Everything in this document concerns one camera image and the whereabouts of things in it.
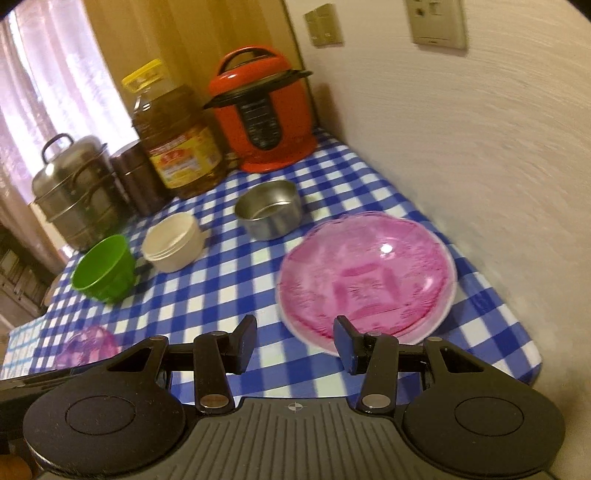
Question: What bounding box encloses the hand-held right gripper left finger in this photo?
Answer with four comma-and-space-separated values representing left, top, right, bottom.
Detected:
107, 315, 258, 414

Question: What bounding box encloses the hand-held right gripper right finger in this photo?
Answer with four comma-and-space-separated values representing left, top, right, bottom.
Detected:
333, 315, 481, 413

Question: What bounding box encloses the pink patterned plate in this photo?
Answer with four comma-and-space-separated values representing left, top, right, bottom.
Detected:
277, 211, 455, 344

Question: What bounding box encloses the stainless steel bowl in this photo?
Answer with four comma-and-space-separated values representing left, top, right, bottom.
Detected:
235, 180, 303, 241

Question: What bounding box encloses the green plastic bowl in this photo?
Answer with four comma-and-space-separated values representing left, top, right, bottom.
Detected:
71, 234, 137, 304

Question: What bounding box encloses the blue white checkered tablecloth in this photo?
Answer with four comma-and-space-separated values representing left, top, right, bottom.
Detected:
0, 127, 543, 400

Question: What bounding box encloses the cream plastic bowl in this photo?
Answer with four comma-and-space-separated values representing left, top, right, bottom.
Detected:
141, 212, 205, 273

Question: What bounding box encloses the purple patterned bowl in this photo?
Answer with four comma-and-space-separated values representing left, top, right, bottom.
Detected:
55, 324, 122, 370

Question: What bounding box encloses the brown metal canister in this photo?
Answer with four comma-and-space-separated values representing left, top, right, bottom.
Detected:
110, 141, 169, 217

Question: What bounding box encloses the cooking oil bottle yellow cap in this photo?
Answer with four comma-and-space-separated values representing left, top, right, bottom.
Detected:
121, 59, 228, 200

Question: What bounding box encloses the light blue patterned cloth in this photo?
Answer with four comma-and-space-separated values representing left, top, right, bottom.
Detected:
0, 318, 47, 380

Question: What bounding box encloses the red electric pressure cooker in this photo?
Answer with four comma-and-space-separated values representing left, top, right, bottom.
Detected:
203, 46, 318, 174

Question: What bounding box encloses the stainless steel steamer pot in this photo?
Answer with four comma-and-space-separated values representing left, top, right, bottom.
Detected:
31, 134, 132, 252

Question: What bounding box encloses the sheer pink curtain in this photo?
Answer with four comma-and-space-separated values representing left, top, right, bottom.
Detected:
0, 9, 139, 222

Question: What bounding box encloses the beige wall switch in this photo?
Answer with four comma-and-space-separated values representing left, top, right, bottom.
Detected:
303, 4, 345, 47

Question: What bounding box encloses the beige wall socket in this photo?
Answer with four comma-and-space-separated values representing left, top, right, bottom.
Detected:
405, 0, 467, 49

